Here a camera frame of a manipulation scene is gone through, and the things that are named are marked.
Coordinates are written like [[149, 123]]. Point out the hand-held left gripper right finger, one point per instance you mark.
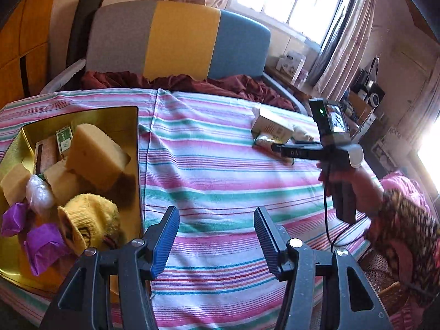
[[266, 244]]

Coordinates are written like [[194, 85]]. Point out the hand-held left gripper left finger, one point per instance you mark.
[[165, 244]]

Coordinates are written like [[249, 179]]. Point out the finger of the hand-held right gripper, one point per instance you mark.
[[295, 152]]

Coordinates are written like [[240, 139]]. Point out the cream carton box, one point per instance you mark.
[[271, 123]]

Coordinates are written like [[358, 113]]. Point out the yellow knitted hat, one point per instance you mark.
[[92, 220]]

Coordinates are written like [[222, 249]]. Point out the large yellow sponge block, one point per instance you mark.
[[92, 154]]

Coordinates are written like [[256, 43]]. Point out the purple plastic bag roll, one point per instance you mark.
[[44, 247], [13, 218]]

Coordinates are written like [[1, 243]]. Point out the small yellow sponge block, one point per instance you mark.
[[62, 180], [13, 184]]

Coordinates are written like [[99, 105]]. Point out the white plastic bag bundle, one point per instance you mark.
[[40, 194]]

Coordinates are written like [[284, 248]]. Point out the gold metal tin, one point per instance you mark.
[[113, 120]]

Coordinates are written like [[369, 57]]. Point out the green and white carton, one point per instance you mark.
[[64, 139]]

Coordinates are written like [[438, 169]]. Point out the cracker packet with green edges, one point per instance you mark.
[[46, 154]]

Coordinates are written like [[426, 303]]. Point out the person's right forearm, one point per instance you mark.
[[405, 233]]

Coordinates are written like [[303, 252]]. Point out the person's right hand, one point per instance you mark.
[[369, 189]]

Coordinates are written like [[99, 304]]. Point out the cluttered shelf unit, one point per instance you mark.
[[366, 96]]

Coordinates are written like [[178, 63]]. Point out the wooden desk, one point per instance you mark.
[[288, 86]]

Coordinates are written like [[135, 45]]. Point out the pink knit garment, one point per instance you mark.
[[402, 189]]

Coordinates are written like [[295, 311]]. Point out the striped blanket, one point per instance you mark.
[[223, 178]]

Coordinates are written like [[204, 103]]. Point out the white appliance box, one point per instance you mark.
[[290, 65]]

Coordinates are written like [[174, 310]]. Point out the maroon blanket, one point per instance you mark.
[[206, 86]]

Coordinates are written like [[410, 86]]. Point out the window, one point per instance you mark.
[[295, 0]]

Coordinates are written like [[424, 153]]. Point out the grey yellow blue sofa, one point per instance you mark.
[[178, 37]]

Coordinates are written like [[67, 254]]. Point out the black upright panel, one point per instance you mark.
[[80, 31]]

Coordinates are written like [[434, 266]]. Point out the orange wooden wardrobe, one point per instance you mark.
[[24, 41]]

